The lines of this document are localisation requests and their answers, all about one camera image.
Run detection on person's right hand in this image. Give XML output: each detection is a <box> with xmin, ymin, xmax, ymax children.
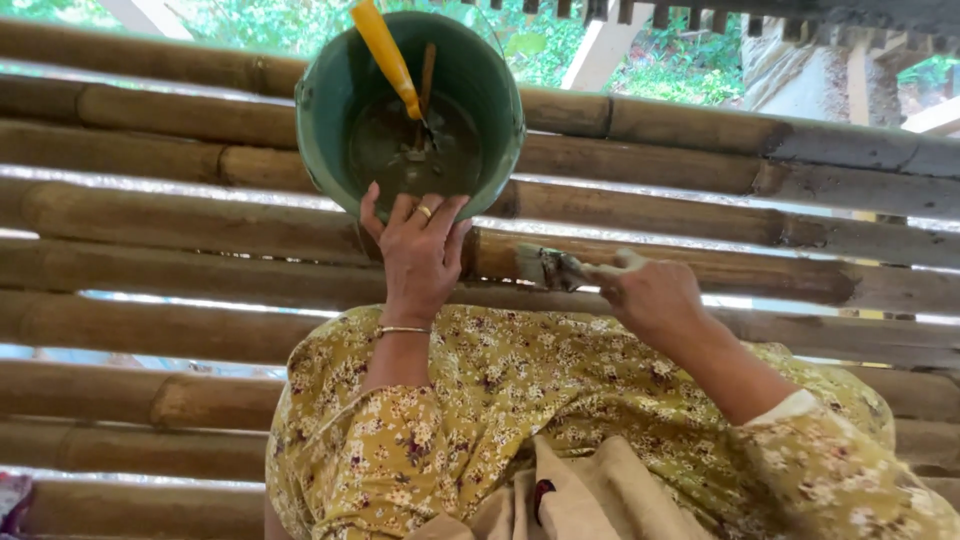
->
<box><xmin>599</xmin><ymin>258</ymin><xmax>711</xmax><ymax>348</ymax></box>

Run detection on person's left hand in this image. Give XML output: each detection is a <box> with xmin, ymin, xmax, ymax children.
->
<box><xmin>358</xmin><ymin>181</ymin><xmax>474</xmax><ymax>330</ymax></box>

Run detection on pale-handled paint brush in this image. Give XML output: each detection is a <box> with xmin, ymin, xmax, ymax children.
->
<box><xmin>515</xmin><ymin>243</ymin><xmax>651</xmax><ymax>294</ymax></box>

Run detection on green plastic bucket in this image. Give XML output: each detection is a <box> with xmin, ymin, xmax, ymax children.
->
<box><xmin>294</xmin><ymin>9</ymin><xmax>527</xmax><ymax>225</ymax></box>

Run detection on dark varnish liquid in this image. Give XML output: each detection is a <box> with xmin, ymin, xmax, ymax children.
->
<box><xmin>348</xmin><ymin>91</ymin><xmax>486</xmax><ymax>202</ymax></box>

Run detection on brown wooden stick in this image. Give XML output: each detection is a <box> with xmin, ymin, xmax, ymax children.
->
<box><xmin>414</xmin><ymin>42</ymin><xmax>438</xmax><ymax>153</ymax></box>

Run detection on yellow floral dress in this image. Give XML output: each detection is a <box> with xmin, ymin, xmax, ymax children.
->
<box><xmin>263</xmin><ymin>303</ymin><xmax>960</xmax><ymax>540</ymax></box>

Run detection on beige cloth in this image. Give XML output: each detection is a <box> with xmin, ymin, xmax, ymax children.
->
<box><xmin>403</xmin><ymin>434</ymin><xmax>717</xmax><ymax>540</ymax></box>

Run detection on green bushes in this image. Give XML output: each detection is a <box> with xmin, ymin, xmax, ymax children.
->
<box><xmin>0</xmin><ymin>0</ymin><xmax>960</xmax><ymax>114</ymax></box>

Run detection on row of bamboo poles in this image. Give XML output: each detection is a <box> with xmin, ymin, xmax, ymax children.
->
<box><xmin>0</xmin><ymin>16</ymin><xmax>960</xmax><ymax>540</ymax></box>

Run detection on colourful patterned cloth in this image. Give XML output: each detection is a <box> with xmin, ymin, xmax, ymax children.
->
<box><xmin>0</xmin><ymin>471</ymin><xmax>36</xmax><ymax>535</ymax></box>

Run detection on yellow-handled brush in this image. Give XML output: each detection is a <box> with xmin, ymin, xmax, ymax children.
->
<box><xmin>348</xmin><ymin>0</ymin><xmax>441</xmax><ymax>151</ymax></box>

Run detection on white wooden post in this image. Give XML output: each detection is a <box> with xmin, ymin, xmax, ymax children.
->
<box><xmin>559</xmin><ymin>0</ymin><xmax>655</xmax><ymax>93</ymax></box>

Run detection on weathered wooden roof frame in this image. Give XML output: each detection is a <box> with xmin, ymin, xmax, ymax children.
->
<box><xmin>427</xmin><ymin>0</ymin><xmax>960</xmax><ymax>136</ymax></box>

